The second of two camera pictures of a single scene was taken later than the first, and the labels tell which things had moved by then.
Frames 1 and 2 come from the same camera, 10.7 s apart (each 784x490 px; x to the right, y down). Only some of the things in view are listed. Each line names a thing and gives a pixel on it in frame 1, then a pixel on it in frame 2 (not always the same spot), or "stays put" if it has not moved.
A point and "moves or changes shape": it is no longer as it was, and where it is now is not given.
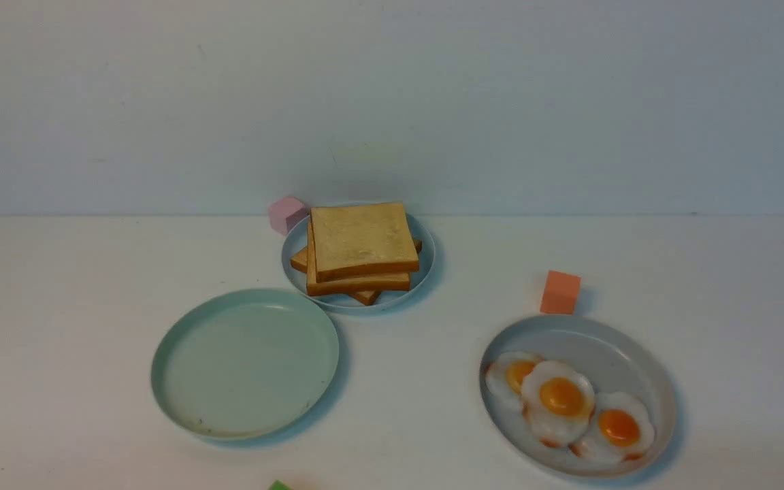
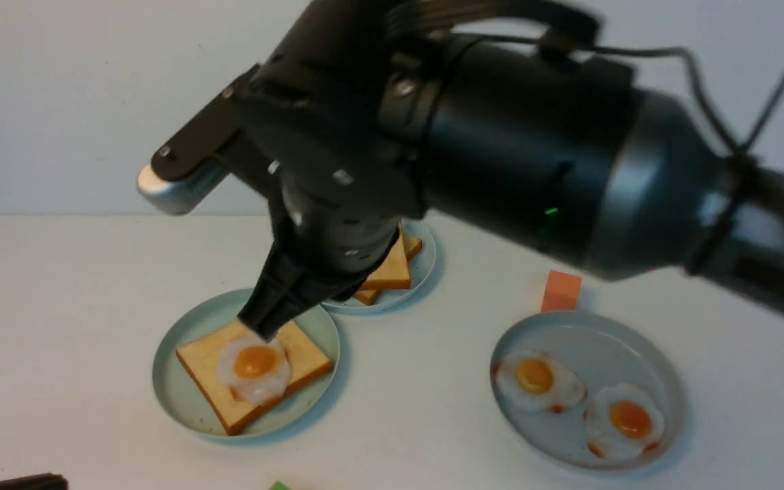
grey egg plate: [580, 394] stays put
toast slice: [354, 240] moves or changes shape
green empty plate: [244, 364] stays put
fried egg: [559, 399] -> [256, 370]
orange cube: [561, 293] stays put
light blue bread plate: [295, 241] stays put
